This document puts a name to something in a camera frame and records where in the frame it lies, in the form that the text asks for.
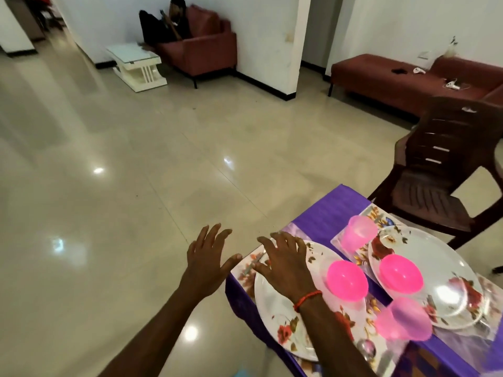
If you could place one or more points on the checkered purple orange cloth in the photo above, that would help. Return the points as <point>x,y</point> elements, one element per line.
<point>428,361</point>

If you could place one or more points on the small white bottle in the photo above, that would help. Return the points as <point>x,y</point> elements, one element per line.
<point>450,47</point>

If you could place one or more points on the white floral plate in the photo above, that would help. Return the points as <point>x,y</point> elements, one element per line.
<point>275,318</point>
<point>448,267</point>

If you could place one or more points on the brown plastic chair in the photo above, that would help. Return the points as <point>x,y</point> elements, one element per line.
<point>440,192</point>

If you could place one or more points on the white wall socket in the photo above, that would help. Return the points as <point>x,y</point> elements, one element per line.
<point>424,55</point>

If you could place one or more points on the white small table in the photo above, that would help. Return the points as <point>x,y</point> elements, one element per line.
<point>137,66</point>

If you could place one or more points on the red-brown sofa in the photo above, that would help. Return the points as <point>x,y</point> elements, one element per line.
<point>377,82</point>

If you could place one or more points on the person's left hand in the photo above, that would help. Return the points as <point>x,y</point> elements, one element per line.
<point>206,264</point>

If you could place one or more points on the small white cloth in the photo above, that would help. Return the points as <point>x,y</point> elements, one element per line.
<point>419,70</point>

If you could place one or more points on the small black cloth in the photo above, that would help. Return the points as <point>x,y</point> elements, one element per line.
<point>399,71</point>

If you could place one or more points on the brown armchair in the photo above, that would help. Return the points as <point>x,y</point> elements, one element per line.
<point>208,47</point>

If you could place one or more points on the white charger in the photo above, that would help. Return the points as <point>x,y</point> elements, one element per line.
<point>452,84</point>

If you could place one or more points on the person's right hand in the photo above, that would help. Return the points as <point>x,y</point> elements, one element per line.
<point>287,269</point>

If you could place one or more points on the person's right forearm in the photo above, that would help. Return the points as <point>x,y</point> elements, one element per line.
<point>338,341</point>

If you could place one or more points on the purple tablecloth table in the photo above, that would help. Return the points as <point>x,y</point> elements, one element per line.
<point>330,212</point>

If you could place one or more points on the pink plastic bowl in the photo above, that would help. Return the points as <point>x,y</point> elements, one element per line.
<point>346,280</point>

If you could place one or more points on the red wrist thread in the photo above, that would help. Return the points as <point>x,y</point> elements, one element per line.
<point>306,300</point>

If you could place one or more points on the steel spoon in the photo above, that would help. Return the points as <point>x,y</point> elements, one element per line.
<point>366,348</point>

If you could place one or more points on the person's left forearm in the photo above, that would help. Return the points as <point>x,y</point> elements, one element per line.
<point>153,337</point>

